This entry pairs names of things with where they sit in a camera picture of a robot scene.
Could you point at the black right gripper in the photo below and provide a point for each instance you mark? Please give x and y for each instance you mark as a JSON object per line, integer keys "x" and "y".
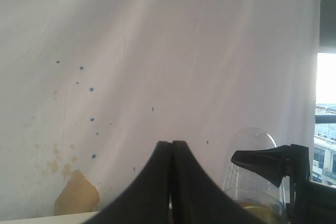
{"x": 310, "y": 202}

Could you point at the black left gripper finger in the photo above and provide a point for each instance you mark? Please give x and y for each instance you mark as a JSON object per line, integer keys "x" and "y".
{"x": 147, "y": 199}

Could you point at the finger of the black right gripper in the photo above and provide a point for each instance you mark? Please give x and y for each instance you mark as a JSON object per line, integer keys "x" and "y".
{"x": 195, "y": 197}

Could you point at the clear plastic shaker cup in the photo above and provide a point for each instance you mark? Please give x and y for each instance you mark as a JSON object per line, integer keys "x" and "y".
{"x": 252, "y": 192}

